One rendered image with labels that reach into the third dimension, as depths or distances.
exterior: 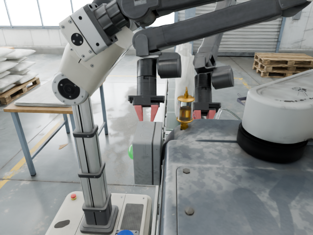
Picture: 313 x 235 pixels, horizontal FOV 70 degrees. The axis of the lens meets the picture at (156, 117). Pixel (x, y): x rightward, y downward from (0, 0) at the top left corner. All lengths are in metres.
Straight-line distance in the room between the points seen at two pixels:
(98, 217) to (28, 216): 0.84
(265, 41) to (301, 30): 1.11
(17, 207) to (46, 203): 0.22
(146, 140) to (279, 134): 0.19
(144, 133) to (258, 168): 0.18
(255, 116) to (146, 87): 0.37
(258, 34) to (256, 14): 7.65
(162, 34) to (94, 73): 0.36
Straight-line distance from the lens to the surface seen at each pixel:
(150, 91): 0.62
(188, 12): 7.41
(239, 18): 0.63
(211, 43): 0.85
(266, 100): 0.31
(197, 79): 0.76
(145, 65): 0.64
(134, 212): 1.66
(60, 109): 2.03
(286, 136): 0.32
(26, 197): 2.41
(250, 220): 0.25
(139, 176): 0.40
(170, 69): 0.62
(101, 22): 0.68
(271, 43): 8.49
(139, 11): 0.64
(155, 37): 0.63
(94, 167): 1.29
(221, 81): 0.74
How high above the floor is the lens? 1.52
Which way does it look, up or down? 26 degrees down
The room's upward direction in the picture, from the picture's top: straight up
